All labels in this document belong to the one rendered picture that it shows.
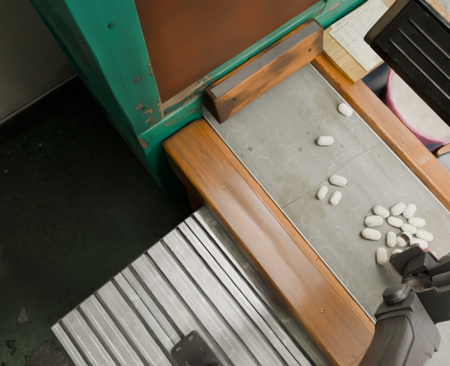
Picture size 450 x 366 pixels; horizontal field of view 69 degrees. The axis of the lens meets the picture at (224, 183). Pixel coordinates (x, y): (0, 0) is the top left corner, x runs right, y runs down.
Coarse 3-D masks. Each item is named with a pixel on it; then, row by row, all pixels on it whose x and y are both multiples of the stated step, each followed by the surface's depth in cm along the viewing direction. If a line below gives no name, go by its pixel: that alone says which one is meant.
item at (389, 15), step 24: (408, 0) 41; (384, 24) 44; (408, 24) 42; (432, 24) 41; (384, 48) 45; (408, 48) 43; (432, 48) 42; (408, 72) 44; (432, 72) 43; (432, 96) 44
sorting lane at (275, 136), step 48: (288, 96) 78; (336, 96) 79; (240, 144) 74; (288, 144) 75; (336, 144) 76; (384, 144) 76; (288, 192) 72; (384, 192) 73; (336, 240) 70; (384, 240) 71; (432, 240) 71; (384, 288) 68
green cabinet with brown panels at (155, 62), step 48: (48, 0) 59; (96, 0) 33; (144, 0) 39; (192, 0) 44; (240, 0) 51; (288, 0) 61; (336, 0) 72; (96, 48) 38; (144, 48) 43; (192, 48) 53; (240, 48) 64; (144, 96) 53; (192, 96) 64
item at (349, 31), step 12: (372, 0) 82; (360, 12) 81; (372, 12) 81; (384, 12) 81; (336, 24) 80; (348, 24) 80; (360, 24) 80; (372, 24) 80; (336, 36) 79; (348, 36) 79; (360, 36) 79; (348, 48) 78; (360, 48) 78; (360, 60) 77; (372, 60) 78
